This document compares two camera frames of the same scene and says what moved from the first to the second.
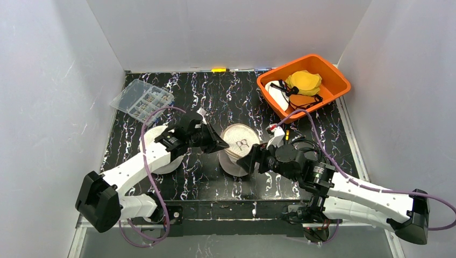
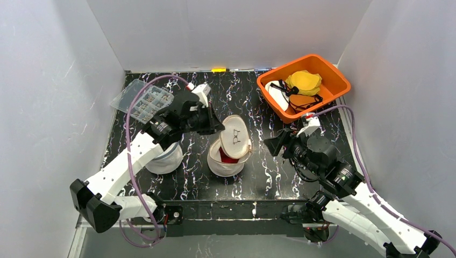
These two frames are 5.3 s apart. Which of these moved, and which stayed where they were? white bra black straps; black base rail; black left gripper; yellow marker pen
Moved: black left gripper
Stayed: white bra black straps; black base rail; yellow marker pen
